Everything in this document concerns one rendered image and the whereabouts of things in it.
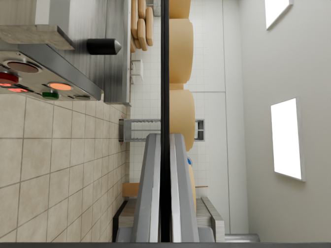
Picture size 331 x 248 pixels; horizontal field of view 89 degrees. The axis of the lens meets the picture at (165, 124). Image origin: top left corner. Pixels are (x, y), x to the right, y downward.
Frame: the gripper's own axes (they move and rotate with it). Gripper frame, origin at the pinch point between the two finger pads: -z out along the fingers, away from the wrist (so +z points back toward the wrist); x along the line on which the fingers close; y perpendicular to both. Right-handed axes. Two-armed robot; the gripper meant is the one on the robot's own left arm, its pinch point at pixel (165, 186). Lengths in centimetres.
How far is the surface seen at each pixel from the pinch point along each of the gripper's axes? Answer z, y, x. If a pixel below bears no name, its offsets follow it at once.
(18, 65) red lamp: -16.6, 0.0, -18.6
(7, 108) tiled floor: -83, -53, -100
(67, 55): -23.7, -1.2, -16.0
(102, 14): -46.5, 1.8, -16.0
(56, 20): -13.5, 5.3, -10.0
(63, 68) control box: -21.5, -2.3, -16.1
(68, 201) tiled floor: -77, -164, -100
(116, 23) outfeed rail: -47.8, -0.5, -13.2
